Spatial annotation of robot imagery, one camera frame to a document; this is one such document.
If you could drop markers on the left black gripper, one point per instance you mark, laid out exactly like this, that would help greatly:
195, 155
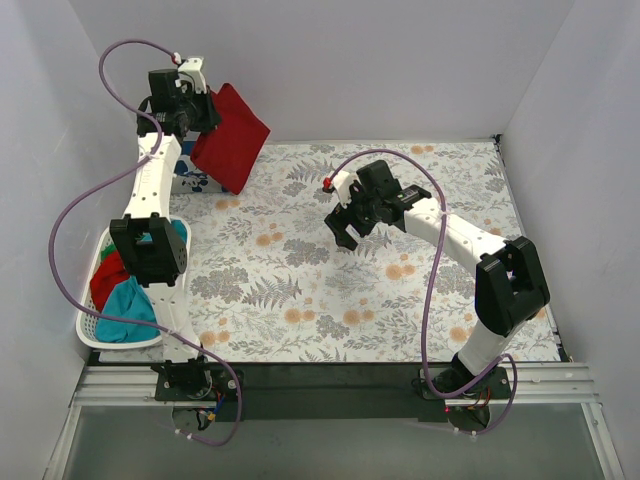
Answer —
201, 116

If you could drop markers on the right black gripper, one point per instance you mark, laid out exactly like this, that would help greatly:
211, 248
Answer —
347, 220

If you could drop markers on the dark red t-shirt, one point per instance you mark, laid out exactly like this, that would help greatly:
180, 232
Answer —
228, 153

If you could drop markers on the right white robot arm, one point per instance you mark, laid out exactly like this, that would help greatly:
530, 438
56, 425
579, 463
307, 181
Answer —
510, 286

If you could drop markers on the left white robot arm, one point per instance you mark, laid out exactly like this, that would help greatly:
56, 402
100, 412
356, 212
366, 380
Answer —
150, 246

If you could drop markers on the folded blue printed t-shirt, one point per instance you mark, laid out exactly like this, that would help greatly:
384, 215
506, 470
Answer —
190, 179

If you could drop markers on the floral patterned table cloth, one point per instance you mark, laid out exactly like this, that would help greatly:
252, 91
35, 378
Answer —
268, 283

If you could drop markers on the green t-shirt in basket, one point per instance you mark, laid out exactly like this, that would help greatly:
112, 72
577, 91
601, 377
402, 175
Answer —
107, 251

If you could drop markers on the red t-shirt in basket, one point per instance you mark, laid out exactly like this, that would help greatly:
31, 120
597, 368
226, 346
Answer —
108, 275

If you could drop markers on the turquoise t-shirt in basket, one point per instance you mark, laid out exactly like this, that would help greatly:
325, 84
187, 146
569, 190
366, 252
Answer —
128, 300

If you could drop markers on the white plastic laundry basket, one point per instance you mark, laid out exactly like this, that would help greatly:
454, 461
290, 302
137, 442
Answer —
86, 324

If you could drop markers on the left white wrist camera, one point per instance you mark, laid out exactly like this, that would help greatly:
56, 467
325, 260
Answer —
192, 67

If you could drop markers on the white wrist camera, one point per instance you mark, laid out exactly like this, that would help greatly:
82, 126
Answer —
340, 184
192, 67

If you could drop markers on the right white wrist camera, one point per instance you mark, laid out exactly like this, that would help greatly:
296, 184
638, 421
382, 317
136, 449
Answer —
340, 184

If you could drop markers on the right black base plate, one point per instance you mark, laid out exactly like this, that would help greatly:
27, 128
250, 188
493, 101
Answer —
495, 384

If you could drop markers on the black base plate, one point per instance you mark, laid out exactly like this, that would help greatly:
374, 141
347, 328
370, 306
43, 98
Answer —
220, 387
495, 384

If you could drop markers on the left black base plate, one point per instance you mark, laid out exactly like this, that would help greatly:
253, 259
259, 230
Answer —
220, 387

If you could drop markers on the aluminium frame rail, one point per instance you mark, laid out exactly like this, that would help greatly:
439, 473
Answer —
538, 383

